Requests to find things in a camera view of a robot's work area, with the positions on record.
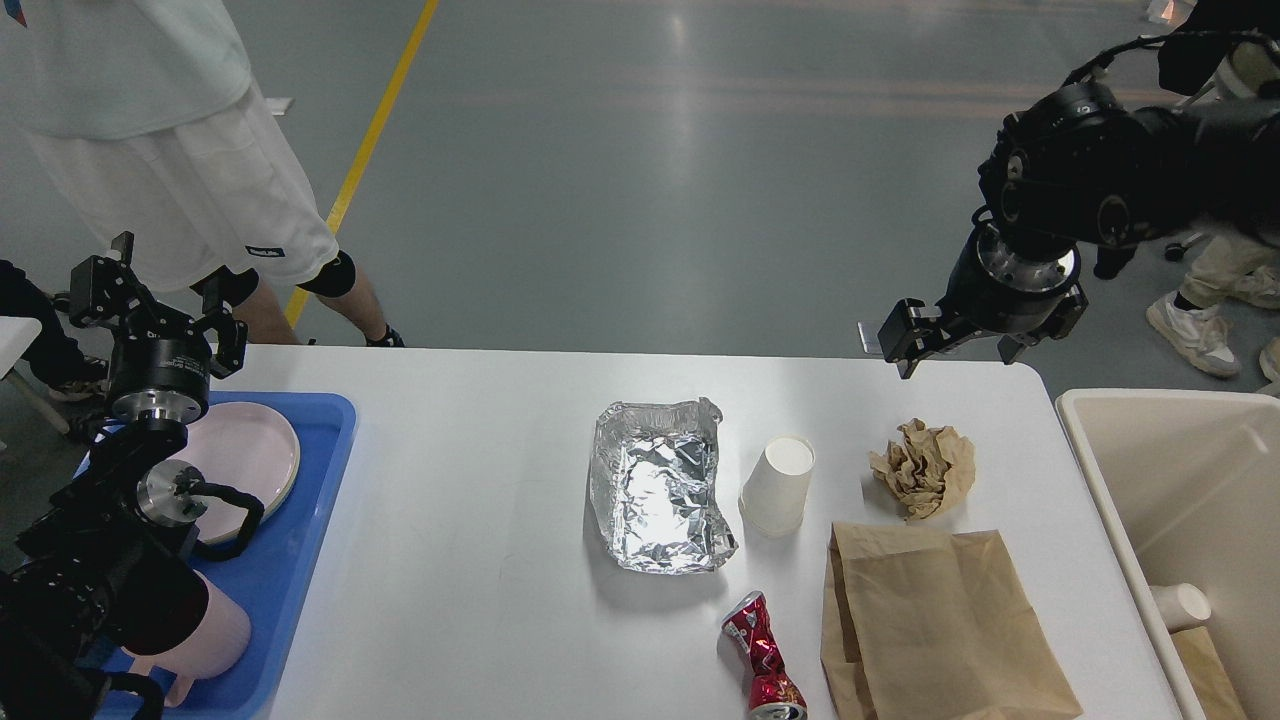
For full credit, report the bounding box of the pink mug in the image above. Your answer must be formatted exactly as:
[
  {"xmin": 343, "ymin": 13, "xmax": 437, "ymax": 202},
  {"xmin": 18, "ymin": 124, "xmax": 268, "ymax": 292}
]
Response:
[{"xmin": 123, "ymin": 570, "xmax": 252, "ymax": 708}]

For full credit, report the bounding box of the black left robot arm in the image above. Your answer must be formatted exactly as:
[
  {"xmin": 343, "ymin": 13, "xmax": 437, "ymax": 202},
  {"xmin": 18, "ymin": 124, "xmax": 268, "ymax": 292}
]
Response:
[{"xmin": 3, "ymin": 232, "xmax": 264, "ymax": 719}]

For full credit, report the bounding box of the white cup inside bin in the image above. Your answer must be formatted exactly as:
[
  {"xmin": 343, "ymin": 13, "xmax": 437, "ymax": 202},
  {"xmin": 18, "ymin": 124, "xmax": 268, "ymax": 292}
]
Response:
[{"xmin": 1149, "ymin": 583, "xmax": 1213, "ymax": 634}]

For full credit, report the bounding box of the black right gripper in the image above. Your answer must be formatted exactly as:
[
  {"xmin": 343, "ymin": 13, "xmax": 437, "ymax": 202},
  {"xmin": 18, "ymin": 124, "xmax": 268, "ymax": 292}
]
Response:
[{"xmin": 878, "ymin": 225, "xmax": 1089, "ymax": 380}]

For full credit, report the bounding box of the white office chair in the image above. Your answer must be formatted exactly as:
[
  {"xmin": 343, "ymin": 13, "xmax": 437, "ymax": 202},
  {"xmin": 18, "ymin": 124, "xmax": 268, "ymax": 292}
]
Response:
[{"xmin": 1158, "ymin": 1, "xmax": 1277, "ymax": 249}]

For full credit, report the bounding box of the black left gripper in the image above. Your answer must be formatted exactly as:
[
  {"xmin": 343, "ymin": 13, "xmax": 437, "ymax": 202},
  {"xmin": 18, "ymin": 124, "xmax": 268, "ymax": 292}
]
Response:
[{"xmin": 68, "ymin": 232, "xmax": 248, "ymax": 423}]

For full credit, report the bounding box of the white paper cup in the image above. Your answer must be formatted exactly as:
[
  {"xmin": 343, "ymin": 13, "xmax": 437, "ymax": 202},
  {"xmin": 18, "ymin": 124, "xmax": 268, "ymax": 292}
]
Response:
[{"xmin": 739, "ymin": 436, "xmax": 817, "ymax": 537}]

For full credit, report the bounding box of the beige plastic bin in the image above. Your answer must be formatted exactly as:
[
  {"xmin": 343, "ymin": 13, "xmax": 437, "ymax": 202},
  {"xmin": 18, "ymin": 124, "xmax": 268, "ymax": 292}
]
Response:
[{"xmin": 1056, "ymin": 389, "xmax": 1279, "ymax": 719}]

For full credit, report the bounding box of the crushed red soda can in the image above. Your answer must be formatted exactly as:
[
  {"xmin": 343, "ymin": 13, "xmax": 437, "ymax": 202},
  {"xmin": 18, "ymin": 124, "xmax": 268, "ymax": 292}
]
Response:
[{"xmin": 719, "ymin": 591, "xmax": 809, "ymax": 719}]

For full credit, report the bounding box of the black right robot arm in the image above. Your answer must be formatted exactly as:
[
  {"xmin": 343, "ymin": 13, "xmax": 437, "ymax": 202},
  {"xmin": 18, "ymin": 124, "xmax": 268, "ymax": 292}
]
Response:
[{"xmin": 877, "ymin": 40, "xmax": 1279, "ymax": 379}]

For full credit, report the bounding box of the pink plate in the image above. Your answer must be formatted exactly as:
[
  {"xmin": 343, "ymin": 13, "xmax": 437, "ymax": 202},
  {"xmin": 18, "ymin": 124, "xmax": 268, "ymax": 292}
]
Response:
[{"xmin": 174, "ymin": 402, "xmax": 301, "ymax": 528}]

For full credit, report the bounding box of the black and white sneaker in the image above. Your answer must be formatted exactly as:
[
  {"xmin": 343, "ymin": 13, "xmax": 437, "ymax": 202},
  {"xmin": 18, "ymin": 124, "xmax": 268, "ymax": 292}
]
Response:
[{"xmin": 0, "ymin": 260, "xmax": 111, "ymax": 404}]

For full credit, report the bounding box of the brown paper bag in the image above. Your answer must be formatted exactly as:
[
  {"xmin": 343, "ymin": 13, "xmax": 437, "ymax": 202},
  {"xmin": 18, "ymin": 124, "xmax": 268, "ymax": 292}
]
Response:
[{"xmin": 820, "ymin": 523, "xmax": 1082, "ymax": 719}]

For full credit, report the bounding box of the clear plastic piece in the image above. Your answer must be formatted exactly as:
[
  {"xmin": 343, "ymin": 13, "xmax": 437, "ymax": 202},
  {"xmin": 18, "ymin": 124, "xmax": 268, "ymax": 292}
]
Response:
[{"xmin": 858, "ymin": 322, "xmax": 883, "ymax": 357}]

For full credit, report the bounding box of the person in white shorts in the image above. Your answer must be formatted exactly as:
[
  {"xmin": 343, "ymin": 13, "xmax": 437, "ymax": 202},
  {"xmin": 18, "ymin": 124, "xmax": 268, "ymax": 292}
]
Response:
[{"xmin": 3, "ymin": 1, "xmax": 404, "ymax": 348}]

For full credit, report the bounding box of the blue plastic tray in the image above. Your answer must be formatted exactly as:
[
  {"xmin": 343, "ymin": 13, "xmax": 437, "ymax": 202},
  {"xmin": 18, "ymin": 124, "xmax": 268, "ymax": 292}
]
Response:
[{"xmin": 70, "ymin": 391, "xmax": 358, "ymax": 717}]

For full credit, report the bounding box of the brown paper ball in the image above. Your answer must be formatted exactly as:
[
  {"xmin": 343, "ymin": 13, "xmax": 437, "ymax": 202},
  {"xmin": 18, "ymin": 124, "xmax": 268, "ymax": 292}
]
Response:
[{"xmin": 868, "ymin": 418, "xmax": 977, "ymax": 520}]

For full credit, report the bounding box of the person in beige trousers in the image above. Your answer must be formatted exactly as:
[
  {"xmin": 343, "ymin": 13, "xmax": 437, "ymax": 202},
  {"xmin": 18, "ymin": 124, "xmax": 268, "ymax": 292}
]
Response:
[{"xmin": 1146, "ymin": 233, "xmax": 1279, "ymax": 379}]

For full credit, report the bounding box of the aluminium foil tray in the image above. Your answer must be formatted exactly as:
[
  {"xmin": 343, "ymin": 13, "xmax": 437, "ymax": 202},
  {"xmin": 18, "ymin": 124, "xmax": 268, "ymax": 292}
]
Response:
[{"xmin": 588, "ymin": 398, "xmax": 739, "ymax": 577}]

